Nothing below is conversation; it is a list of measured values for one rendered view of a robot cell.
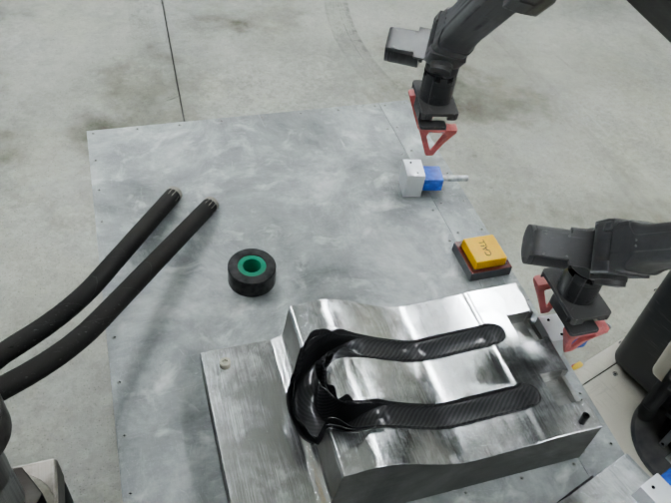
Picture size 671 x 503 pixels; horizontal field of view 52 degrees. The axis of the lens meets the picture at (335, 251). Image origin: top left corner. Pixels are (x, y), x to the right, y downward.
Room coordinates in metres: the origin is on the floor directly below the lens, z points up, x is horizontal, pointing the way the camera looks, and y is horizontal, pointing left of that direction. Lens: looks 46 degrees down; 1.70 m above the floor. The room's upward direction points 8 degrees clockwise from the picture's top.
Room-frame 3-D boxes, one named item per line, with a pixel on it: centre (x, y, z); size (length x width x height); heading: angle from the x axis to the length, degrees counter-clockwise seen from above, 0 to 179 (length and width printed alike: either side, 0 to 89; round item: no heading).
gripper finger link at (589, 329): (0.68, -0.37, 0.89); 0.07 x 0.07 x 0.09; 21
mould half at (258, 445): (0.54, -0.11, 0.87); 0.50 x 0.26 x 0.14; 113
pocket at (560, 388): (0.57, -0.34, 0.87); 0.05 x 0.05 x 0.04; 23
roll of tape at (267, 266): (0.76, 0.13, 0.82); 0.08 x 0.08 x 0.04
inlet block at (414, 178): (1.06, -0.17, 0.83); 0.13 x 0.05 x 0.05; 102
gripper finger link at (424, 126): (1.03, -0.14, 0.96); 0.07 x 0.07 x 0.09; 11
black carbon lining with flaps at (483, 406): (0.53, -0.13, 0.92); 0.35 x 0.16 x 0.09; 113
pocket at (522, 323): (0.67, -0.30, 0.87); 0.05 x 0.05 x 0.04; 23
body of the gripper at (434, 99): (1.05, -0.14, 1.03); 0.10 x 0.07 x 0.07; 11
